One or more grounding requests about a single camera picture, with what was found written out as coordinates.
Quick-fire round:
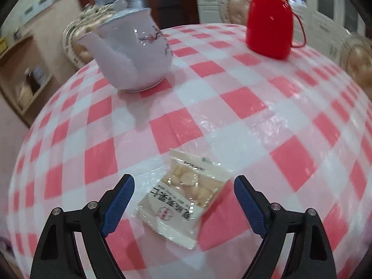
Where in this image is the dark bottle on shelf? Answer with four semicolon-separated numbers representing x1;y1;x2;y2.
25;68;40;94

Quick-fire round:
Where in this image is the white nut snack packet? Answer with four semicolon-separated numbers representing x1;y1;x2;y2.
136;149;231;250

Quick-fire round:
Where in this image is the red white checkered tablecloth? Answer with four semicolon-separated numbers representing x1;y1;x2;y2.
7;24;371;278

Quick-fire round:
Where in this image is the white floral teapot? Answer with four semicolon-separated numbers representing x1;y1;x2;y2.
77;8;173;92

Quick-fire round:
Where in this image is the beige chair at right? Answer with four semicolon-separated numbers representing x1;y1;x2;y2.
337;33;371;98

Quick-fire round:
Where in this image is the beige tufted chair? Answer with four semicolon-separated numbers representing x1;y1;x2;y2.
61;3;117;69

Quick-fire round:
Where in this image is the beige chair behind jug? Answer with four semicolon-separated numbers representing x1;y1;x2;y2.
218;0;252;25

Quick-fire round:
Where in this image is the red plastic jug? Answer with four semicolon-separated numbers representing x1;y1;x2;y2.
245;0;306;60

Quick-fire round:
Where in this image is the wooden corner shelf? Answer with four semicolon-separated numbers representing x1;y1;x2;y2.
1;32;59;127

